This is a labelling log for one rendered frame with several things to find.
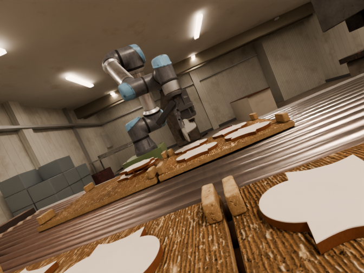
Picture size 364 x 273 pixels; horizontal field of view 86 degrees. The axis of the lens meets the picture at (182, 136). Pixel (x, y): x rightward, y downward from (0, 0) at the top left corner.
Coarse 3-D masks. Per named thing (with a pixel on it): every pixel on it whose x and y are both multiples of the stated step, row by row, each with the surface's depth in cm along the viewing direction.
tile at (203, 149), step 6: (204, 144) 71; (210, 144) 66; (216, 144) 63; (192, 150) 69; (198, 150) 64; (204, 150) 60; (210, 150) 61; (180, 156) 68; (186, 156) 63; (192, 156) 60; (198, 156) 60; (180, 162) 63
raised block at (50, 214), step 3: (48, 210) 67; (51, 210) 67; (45, 213) 64; (48, 213) 65; (51, 213) 66; (54, 213) 67; (42, 216) 63; (45, 216) 64; (48, 216) 65; (51, 216) 66; (36, 219) 62; (39, 219) 62; (42, 219) 63; (45, 219) 64; (48, 219) 64; (39, 222) 62; (42, 222) 62
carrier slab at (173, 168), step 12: (252, 120) 83; (264, 120) 72; (264, 132) 54; (276, 132) 54; (228, 144) 59; (240, 144) 55; (204, 156) 58; (216, 156) 56; (168, 168) 62; (180, 168) 57
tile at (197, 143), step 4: (200, 140) 84; (204, 140) 79; (192, 144) 84; (196, 144) 79; (200, 144) 78; (184, 148) 82; (188, 148) 77; (192, 148) 77; (176, 152) 81; (180, 152) 79; (184, 152) 77
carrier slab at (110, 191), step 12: (168, 156) 90; (132, 180) 69; (144, 180) 61; (156, 180) 58; (96, 192) 77; (108, 192) 67; (120, 192) 59; (132, 192) 58; (72, 204) 75; (84, 204) 65; (96, 204) 59; (60, 216) 63; (72, 216) 60; (48, 228) 61
